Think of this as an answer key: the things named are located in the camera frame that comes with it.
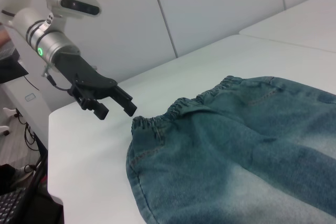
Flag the person forearm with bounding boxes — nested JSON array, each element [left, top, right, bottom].
[[0, 28, 11, 48]]

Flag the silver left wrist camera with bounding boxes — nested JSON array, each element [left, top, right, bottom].
[[43, 0, 102, 29]]

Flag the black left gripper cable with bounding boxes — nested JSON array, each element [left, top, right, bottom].
[[40, 62, 74, 91]]

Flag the white side cabinet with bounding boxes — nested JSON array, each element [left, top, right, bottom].
[[0, 76, 53, 156]]

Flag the blue denim shorts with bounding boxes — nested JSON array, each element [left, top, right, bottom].
[[125, 75, 336, 224]]

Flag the white chair base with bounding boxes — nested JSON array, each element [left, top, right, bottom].
[[0, 107, 20, 137]]

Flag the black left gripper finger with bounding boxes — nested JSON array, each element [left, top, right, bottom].
[[109, 84, 138, 117], [88, 97, 110, 121]]

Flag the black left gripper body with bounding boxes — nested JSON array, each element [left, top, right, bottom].
[[54, 52, 118, 111]]

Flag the black floor cable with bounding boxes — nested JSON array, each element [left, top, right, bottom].
[[23, 122, 37, 152]]

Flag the black mesh chair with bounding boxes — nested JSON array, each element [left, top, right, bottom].
[[0, 163, 64, 224]]

